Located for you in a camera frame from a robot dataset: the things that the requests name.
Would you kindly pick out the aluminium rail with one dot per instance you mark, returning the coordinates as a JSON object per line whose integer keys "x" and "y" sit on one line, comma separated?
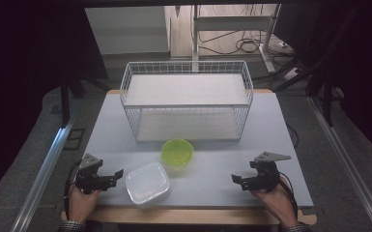
{"x": 45, "y": 174}
{"x": 348, "y": 154}

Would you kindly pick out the black stand legs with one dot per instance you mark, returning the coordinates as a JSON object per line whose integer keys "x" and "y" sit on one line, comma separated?
{"x": 327, "y": 103}
{"x": 65, "y": 103}

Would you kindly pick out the green round container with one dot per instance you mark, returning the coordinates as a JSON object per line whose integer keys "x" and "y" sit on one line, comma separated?
{"x": 177, "y": 152}

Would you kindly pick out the person's left hand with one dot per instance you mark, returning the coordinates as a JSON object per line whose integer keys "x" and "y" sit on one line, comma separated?
{"x": 82, "y": 203}

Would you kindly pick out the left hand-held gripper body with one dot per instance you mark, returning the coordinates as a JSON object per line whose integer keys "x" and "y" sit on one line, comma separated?
{"x": 88, "y": 180}

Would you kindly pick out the black square floor frame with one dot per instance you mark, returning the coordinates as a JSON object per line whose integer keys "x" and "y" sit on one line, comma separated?
{"x": 74, "y": 139}

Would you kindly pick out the grey cabinet panel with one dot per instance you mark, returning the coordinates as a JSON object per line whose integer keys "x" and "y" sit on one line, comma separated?
{"x": 125, "y": 30}

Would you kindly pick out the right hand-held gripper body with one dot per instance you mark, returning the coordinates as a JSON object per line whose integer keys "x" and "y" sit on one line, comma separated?
{"x": 265, "y": 177}

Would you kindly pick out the person's right hand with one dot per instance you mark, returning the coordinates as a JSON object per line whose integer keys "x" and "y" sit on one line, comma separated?
{"x": 275, "y": 203}

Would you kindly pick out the white metal stand frame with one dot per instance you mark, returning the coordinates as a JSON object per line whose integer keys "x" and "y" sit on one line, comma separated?
{"x": 232, "y": 23}

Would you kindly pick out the clear square lidded container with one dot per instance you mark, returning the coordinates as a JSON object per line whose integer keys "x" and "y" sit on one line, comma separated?
{"x": 147, "y": 184}

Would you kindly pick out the white power strip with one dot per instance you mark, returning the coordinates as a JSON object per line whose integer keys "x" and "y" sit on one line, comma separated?
{"x": 292, "y": 72}

